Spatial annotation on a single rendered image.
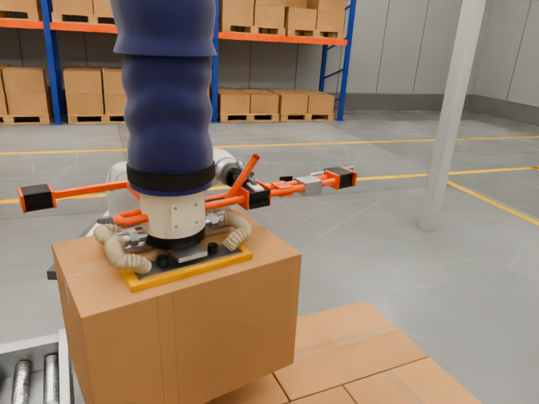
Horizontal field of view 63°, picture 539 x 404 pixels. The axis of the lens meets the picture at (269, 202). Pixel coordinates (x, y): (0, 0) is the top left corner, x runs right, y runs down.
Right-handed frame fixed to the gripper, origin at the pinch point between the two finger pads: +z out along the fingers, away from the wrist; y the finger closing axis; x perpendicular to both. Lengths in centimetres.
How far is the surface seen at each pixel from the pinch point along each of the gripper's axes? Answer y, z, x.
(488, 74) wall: 26, -725, -965
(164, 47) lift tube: -42, 15, 29
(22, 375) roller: 65, -22, 71
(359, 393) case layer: 66, 25, -31
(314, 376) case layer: 66, 13, -21
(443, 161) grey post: 51, -159, -249
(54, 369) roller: 65, -22, 62
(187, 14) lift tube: -48, 15, 24
